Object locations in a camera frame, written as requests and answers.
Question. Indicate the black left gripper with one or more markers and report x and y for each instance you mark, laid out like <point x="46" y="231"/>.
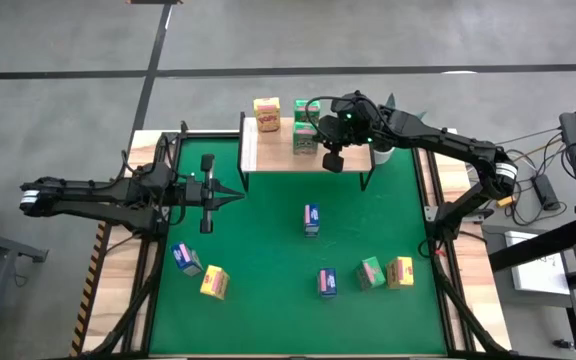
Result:
<point x="193" y="193"/>

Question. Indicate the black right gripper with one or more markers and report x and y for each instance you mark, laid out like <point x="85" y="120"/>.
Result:
<point x="355" y="125"/>

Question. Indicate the green Apple Jacks cereal box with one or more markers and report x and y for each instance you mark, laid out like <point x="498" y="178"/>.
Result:
<point x="307" y="111"/>
<point x="304" y="142"/>
<point x="370" y="274"/>

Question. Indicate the blue Frosted Flakes cereal box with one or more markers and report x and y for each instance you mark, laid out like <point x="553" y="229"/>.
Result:
<point x="186" y="259"/>
<point x="312" y="222"/>
<point x="327" y="283"/>

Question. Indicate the yellow Corn Pops cereal box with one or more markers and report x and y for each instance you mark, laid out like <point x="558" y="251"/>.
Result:
<point x="400" y="273"/>
<point x="215" y="282"/>
<point x="267" y="117"/>

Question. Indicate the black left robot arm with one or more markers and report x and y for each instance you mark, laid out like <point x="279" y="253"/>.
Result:
<point x="93" y="192"/>

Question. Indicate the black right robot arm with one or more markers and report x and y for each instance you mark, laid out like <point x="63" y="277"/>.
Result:
<point x="443" y="142"/>

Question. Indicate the wooden shelf with black legs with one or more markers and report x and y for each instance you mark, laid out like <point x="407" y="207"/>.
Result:
<point x="278" y="157"/>

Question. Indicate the green plant in white pot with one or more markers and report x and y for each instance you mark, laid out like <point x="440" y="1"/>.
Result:
<point x="384" y="156"/>

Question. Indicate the green table mat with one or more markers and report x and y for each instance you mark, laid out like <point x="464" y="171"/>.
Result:
<point x="268" y="325"/>

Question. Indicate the yellow black hazard tape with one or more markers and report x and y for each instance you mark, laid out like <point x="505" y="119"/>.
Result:
<point x="87" y="295"/>

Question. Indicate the yellow connector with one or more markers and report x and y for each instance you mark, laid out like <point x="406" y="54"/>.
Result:
<point x="506" y="201"/>

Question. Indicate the black power adapter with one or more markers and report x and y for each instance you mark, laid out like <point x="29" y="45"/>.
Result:
<point x="546" y="192"/>

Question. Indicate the black diagonal bar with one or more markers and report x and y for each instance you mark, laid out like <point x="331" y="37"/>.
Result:
<point x="543" y="245"/>

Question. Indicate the white board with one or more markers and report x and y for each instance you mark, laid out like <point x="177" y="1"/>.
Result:
<point x="538" y="272"/>

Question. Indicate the grey desk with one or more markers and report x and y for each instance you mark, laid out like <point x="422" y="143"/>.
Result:
<point x="543" y="320"/>

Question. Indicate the small black object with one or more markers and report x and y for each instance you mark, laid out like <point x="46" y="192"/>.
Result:
<point x="563" y="344"/>

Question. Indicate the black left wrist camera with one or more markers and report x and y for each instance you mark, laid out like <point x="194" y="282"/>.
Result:
<point x="207" y="162"/>

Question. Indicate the white metal bracket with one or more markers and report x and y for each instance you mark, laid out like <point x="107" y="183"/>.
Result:
<point x="430" y="213"/>

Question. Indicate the black metal table frame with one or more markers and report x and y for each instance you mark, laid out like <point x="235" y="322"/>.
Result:
<point x="153" y="315"/>

